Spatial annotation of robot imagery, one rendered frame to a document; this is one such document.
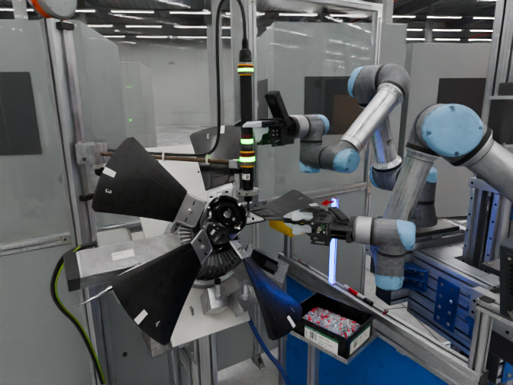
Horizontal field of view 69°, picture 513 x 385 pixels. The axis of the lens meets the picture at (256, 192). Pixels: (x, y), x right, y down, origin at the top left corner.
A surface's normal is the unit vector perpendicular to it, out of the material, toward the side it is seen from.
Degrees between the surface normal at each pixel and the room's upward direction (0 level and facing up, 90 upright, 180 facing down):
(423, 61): 90
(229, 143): 46
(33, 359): 90
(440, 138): 85
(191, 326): 50
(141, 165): 75
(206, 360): 90
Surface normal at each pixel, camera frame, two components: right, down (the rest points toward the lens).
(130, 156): 0.15, -0.07
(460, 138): -0.30, 0.16
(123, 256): 0.38, -0.47
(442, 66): 0.15, 0.24
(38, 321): 0.51, 0.21
